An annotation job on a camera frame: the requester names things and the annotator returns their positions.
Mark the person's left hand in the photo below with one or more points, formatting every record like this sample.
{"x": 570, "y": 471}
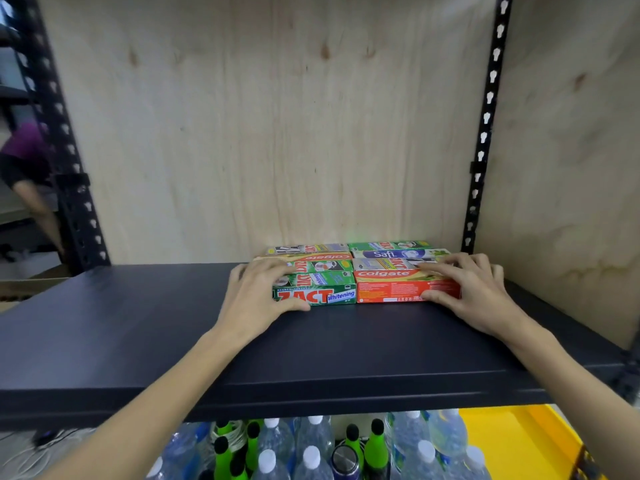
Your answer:
{"x": 250, "y": 302}

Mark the person's right hand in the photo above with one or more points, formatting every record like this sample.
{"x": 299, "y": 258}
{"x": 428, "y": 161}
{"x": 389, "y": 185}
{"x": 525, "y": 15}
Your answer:
{"x": 482, "y": 297}

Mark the person's left little finger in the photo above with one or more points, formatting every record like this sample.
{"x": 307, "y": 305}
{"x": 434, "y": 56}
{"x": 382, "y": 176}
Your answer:
{"x": 237, "y": 273}

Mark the person's right middle finger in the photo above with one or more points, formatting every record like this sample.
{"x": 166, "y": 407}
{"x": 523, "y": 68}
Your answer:
{"x": 457, "y": 258}

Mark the person's right thumb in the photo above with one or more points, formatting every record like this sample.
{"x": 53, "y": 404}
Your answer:
{"x": 440, "y": 295}

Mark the person's right little finger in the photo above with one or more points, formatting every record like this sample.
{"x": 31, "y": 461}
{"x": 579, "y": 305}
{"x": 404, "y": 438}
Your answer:
{"x": 497, "y": 273}

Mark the person's left thumb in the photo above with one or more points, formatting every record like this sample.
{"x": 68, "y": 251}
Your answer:
{"x": 292, "y": 305}

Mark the green toothpaste box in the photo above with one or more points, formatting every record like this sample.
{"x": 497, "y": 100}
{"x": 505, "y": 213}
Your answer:
{"x": 325, "y": 293}

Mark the orange toothpaste box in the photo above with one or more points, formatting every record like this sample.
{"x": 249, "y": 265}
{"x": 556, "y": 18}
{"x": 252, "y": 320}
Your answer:
{"x": 385, "y": 289}

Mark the person's right forearm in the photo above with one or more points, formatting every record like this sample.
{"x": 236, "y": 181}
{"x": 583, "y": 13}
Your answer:
{"x": 580, "y": 389}

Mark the person's left forearm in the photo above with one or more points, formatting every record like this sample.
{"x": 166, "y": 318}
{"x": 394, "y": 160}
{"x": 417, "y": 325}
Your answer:
{"x": 160, "y": 399}

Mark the stack of toothpaste cartons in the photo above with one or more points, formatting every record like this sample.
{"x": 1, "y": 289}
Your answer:
{"x": 380, "y": 253}

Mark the dark metal shelf board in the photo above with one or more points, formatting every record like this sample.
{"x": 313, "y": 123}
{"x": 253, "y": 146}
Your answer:
{"x": 350, "y": 354}

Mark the plywood side panel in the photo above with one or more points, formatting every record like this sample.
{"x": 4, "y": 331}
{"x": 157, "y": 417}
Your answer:
{"x": 570, "y": 169}

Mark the group of clear water bottles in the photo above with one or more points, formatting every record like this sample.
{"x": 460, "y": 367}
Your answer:
{"x": 425, "y": 444}

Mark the black metal shelf upright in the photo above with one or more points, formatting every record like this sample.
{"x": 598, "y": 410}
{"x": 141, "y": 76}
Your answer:
{"x": 487, "y": 109}
{"x": 55, "y": 129}

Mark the plywood back panel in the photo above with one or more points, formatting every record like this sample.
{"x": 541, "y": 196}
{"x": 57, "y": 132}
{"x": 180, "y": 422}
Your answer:
{"x": 270, "y": 124}

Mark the group of green black-capped bottles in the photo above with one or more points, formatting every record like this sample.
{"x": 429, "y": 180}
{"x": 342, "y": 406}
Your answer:
{"x": 375, "y": 447}

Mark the yellow plastic bin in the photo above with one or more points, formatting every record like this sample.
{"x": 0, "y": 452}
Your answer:
{"x": 510, "y": 444}

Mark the steel can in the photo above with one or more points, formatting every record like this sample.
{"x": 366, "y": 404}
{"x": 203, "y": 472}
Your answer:
{"x": 345, "y": 462}

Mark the cardboard piece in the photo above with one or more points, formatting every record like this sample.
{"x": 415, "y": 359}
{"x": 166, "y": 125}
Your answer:
{"x": 25, "y": 287}

